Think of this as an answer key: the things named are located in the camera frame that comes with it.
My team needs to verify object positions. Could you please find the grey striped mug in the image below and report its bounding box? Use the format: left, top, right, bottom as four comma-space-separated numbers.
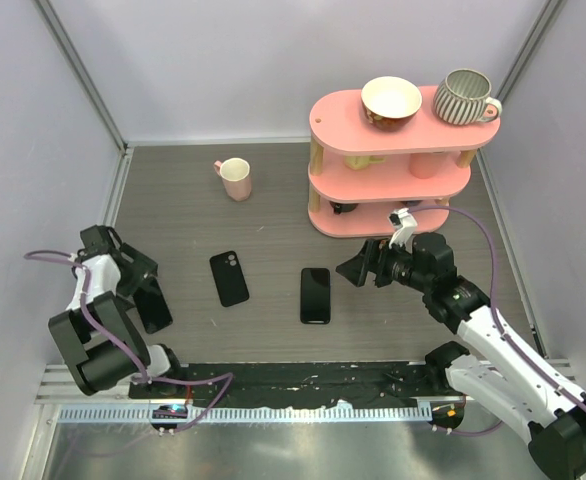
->
432, 69, 503, 126

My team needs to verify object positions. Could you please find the black phone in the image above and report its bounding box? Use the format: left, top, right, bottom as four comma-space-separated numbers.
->
133, 277, 173, 334

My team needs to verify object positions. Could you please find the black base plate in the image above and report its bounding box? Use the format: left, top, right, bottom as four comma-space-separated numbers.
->
128, 360, 485, 409

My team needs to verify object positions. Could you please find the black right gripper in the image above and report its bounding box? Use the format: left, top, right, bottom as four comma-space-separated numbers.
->
337, 235, 432, 294

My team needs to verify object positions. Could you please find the pink three-tier wooden shelf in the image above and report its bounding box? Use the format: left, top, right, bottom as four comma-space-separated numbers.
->
308, 86, 500, 238

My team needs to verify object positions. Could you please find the yellow mug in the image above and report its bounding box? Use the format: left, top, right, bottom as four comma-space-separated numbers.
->
344, 155, 385, 171

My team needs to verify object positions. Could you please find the dark green mug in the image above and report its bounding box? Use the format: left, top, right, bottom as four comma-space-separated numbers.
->
329, 201, 359, 215

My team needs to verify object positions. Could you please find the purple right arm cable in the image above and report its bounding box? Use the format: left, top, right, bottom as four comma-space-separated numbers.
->
412, 205, 586, 476

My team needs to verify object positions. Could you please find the white slotted cable duct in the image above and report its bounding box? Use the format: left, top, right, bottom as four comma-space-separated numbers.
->
58, 400, 432, 424

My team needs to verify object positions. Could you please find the pink cup on shelf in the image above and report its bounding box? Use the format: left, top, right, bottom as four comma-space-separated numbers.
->
409, 152, 446, 179

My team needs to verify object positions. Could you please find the dark smartphone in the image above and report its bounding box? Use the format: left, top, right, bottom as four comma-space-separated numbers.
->
301, 268, 331, 322

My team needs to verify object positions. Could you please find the pink faceted mug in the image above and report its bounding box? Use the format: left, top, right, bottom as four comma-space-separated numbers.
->
213, 158, 252, 202

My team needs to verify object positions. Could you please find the white floral bowl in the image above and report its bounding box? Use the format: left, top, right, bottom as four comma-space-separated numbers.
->
360, 76, 423, 132

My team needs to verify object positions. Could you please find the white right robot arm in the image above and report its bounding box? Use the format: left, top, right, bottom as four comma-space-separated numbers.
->
336, 208, 586, 479

